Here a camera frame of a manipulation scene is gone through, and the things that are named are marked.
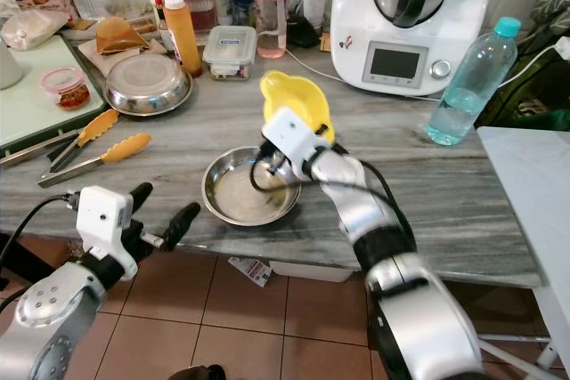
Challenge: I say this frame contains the clear bag white contents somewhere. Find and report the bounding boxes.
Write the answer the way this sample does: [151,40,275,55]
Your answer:
[0,9,70,52]

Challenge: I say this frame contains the small sauce bottle white cap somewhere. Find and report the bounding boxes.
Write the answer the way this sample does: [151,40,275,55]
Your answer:
[148,0,172,52]

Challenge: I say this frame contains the white mug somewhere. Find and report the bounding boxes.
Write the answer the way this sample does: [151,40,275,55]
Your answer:
[0,42,26,89]

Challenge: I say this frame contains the small steel bowl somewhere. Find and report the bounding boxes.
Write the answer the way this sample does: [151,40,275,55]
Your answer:
[201,146,302,226]

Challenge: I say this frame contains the pale green tray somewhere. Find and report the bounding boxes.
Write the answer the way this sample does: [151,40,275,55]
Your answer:
[0,35,108,154]

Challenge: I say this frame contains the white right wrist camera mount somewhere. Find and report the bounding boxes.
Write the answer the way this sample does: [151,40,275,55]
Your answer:
[263,106,330,176]

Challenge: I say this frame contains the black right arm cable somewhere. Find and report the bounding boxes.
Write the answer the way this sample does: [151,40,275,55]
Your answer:
[328,159,415,243]

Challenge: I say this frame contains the small container pink lid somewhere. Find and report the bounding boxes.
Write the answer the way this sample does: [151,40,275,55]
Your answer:
[40,66,92,111]

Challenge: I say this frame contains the orange squeeze bottle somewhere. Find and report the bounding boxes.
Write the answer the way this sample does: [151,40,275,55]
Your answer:
[163,0,203,78]

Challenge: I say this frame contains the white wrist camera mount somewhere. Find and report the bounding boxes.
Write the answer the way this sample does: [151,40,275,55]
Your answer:
[76,186,128,281]
[263,106,330,176]

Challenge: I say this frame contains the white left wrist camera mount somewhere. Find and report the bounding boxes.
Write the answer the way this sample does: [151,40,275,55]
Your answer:
[76,186,128,281]

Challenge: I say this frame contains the white side table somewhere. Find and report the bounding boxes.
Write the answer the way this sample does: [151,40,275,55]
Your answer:
[476,126,570,372]

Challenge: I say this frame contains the clear bottle pink cap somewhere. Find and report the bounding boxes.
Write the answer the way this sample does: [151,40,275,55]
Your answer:
[254,0,290,61]

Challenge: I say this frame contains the white paper label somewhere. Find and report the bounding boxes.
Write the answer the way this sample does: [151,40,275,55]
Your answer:
[228,256,273,289]

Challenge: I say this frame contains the large steel bowl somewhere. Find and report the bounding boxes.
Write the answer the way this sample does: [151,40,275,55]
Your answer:
[103,57,193,117]

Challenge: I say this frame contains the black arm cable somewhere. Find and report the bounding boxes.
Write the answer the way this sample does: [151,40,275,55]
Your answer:
[328,159,415,243]
[0,193,77,261]

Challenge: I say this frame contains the white box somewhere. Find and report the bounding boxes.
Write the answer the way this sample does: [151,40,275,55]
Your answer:
[267,261,350,282]

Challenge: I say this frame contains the black robot foot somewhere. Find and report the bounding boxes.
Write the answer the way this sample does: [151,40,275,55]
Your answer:
[167,363,228,380]

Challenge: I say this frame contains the steel tongs orange tips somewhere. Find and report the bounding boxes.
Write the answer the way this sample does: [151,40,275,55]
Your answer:
[37,133,152,189]
[0,109,120,167]

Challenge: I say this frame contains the glass container grey lid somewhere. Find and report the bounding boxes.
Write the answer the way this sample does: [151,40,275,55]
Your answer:
[202,25,257,80]

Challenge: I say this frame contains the white kitchen machine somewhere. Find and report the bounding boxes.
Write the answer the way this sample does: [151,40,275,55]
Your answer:
[330,0,495,98]

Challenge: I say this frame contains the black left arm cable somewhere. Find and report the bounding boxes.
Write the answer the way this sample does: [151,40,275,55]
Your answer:
[0,193,77,261]

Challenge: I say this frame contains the beige paper sheet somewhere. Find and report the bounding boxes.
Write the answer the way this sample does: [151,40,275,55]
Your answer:
[76,36,170,78]

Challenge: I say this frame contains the clear water bottle teal cap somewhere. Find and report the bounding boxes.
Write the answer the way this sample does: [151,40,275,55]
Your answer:
[425,16,523,147]

